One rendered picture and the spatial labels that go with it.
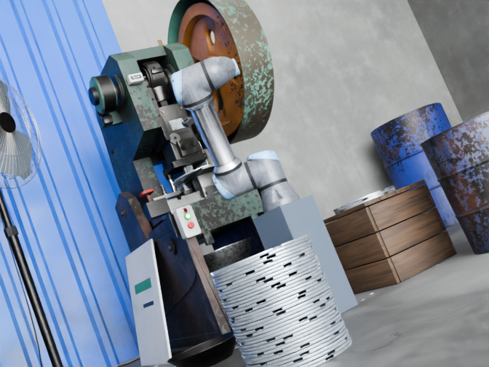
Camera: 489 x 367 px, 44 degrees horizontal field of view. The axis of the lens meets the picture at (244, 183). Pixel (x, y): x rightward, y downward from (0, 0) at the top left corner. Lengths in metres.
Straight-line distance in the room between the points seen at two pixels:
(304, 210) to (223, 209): 0.61
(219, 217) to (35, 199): 1.58
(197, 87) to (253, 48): 0.83
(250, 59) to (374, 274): 1.18
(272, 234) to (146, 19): 2.79
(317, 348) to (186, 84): 1.09
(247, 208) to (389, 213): 0.69
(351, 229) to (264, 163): 0.51
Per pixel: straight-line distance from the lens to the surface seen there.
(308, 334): 1.56
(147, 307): 3.21
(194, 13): 3.36
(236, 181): 2.32
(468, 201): 2.41
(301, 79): 5.07
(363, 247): 2.57
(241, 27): 3.02
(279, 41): 5.14
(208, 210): 2.77
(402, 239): 2.57
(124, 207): 3.29
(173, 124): 3.03
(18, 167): 3.03
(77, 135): 4.19
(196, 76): 2.22
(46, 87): 4.27
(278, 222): 2.26
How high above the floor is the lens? 0.30
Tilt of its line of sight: 7 degrees up
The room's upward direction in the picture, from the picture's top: 22 degrees counter-clockwise
